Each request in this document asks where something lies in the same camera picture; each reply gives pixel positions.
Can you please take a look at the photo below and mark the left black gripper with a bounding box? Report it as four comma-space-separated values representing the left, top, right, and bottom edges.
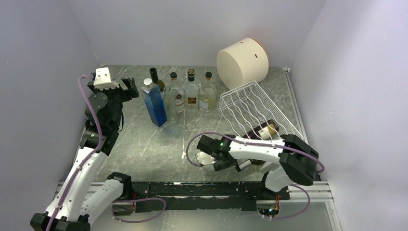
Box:
88, 76, 139, 128

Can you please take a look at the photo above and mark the blue plastic tray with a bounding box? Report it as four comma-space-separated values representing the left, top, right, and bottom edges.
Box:
141, 78, 167, 127

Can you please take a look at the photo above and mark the green wine bottle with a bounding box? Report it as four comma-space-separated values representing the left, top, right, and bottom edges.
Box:
149, 67, 165, 93

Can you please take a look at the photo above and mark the dark bottle black cap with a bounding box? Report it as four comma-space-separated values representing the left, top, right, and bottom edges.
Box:
184, 69, 200, 111

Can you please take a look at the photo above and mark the clear flask bottle black cap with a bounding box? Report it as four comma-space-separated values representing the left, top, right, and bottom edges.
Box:
199, 72, 217, 112

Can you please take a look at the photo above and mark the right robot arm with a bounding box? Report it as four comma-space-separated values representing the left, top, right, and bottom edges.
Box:
196, 132, 324, 199

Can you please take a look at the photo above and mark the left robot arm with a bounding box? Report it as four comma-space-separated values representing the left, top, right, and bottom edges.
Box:
30, 73, 139, 231

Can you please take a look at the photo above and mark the cream cylindrical container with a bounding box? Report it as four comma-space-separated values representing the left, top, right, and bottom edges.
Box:
216, 38, 269, 90

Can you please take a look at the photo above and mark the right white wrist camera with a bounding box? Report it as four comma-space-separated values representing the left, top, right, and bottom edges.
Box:
195, 152, 215, 166

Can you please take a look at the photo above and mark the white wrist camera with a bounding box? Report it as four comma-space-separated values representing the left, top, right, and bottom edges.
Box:
93, 67, 120, 90
195, 152, 215, 166

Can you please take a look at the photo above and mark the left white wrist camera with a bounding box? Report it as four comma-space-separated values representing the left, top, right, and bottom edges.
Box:
93, 67, 120, 90

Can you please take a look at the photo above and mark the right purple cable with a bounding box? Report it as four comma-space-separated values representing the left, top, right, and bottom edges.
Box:
185, 132, 326, 220

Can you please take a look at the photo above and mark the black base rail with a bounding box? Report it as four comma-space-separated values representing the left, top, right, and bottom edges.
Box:
114, 181, 290, 216

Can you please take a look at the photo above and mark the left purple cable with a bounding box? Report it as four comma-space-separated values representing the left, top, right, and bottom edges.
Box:
44, 74, 104, 231

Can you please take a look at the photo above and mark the white wire wine rack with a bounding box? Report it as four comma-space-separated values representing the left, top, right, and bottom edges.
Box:
218, 81, 307, 142

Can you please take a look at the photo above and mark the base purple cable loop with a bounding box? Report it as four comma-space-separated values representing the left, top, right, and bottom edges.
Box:
111, 197, 166, 224

